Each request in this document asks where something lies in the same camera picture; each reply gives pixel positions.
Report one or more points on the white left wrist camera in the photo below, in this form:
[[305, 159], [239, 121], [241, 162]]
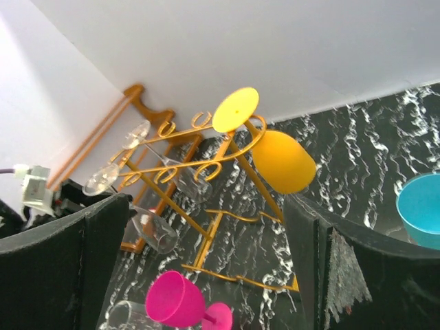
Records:
[[35, 193]]

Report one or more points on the short clear glass front left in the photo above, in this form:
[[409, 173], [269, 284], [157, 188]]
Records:
[[129, 315]]

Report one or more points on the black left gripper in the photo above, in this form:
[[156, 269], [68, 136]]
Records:
[[69, 198]]

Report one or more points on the yellow plastic wine glass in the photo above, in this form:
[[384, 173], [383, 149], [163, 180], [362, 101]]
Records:
[[281, 161]]

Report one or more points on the orange wooden shelf rack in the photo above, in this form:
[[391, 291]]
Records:
[[104, 145]]

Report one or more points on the blue plastic wine glass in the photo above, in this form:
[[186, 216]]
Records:
[[418, 207]]

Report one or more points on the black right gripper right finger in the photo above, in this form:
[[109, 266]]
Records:
[[352, 277]]

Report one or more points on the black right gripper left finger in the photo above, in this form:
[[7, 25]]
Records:
[[56, 276]]

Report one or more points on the pink plastic wine glass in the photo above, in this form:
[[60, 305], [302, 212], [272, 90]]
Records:
[[174, 301]]

